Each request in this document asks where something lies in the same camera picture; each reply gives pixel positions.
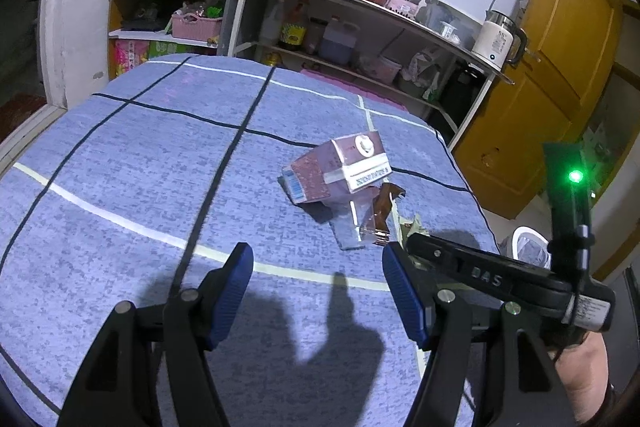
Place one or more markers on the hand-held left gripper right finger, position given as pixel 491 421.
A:
pixel 405 292

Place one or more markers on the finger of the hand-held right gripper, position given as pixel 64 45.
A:
pixel 480 274

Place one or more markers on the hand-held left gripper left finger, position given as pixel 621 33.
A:
pixel 232 292

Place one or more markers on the white waste bin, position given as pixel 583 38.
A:
pixel 527 247

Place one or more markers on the brown foil wrapper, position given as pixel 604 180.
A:
pixel 385 212

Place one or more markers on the clear plastic film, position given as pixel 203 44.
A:
pixel 352 227

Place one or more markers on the maroon cigarette carton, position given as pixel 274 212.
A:
pixel 340 167

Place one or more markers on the person's right hand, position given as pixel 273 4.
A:
pixel 582 387

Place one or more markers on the yellow wooden door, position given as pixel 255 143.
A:
pixel 550 67

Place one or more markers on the blue checked tablecloth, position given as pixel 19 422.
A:
pixel 150 167

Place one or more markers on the black canister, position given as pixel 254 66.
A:
pixel 461 99

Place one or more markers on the white electric kettle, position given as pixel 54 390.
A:
pixel 494 42

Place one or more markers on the crumpled plastic bags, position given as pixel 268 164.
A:
pixel 420 72

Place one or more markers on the clear plastic storage box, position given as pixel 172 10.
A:
pixel 447 22

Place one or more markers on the pink plastic basin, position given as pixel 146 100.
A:
pixel 384 69

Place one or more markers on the green printed box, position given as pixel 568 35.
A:
pixel 169 49

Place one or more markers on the pink printed box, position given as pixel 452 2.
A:
pixel 131 58

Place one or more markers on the purple plastic jug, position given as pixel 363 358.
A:
pixel 337 43

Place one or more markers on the pink knife holder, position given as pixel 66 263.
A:
pixel 402 5

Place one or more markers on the pink plastic basket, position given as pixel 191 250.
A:
pixel 196 28

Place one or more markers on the oil bottle yellow label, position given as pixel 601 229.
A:
pixel 292 32

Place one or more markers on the brown jar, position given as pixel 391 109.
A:
pixel 316 38

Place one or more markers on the white plastic bottle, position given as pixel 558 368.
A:
pixel 271 24

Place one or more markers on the dark cloth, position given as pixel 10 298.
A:
pixel 144 21

